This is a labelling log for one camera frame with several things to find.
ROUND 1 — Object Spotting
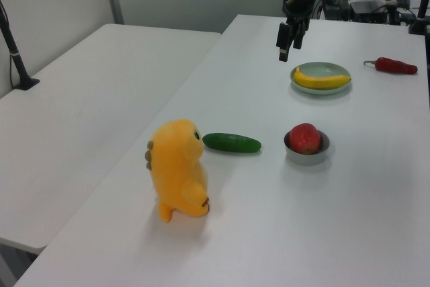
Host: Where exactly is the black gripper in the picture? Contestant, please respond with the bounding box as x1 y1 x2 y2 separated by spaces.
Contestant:
275 0 314 63

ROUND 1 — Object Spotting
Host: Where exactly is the green cucumber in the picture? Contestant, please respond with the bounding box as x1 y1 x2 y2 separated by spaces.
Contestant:
202 132 263 154

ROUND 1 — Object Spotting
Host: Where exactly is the small metal bowl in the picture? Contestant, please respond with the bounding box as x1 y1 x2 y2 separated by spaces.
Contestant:
284 128 331 166

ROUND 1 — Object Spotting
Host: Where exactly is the pale green plate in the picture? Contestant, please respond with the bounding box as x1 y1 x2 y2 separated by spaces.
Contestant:
290 60 353 95

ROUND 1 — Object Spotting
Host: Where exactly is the yellow banana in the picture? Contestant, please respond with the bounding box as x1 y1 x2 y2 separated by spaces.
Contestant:
293 67 353 90

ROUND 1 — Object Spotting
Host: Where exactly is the black electronics box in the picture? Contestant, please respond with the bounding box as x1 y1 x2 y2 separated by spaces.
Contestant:
322 0 351 21

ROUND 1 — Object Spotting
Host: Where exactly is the red apple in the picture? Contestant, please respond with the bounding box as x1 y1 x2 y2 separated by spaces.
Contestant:
289 122 322 155

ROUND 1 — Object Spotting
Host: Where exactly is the red chili pepper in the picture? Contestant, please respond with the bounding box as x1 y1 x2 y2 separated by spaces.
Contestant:
363 56 419 75

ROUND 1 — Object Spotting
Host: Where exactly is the orange plush dinosaur toy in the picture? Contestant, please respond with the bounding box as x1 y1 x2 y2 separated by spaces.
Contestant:
144 118 212 224

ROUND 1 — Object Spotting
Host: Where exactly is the white side table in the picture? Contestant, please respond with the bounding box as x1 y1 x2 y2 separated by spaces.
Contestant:
0 24 222 256

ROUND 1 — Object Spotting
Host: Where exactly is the black camera stand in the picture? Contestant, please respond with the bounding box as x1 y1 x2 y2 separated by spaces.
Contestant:
408 0 430 36
0 0 40 91

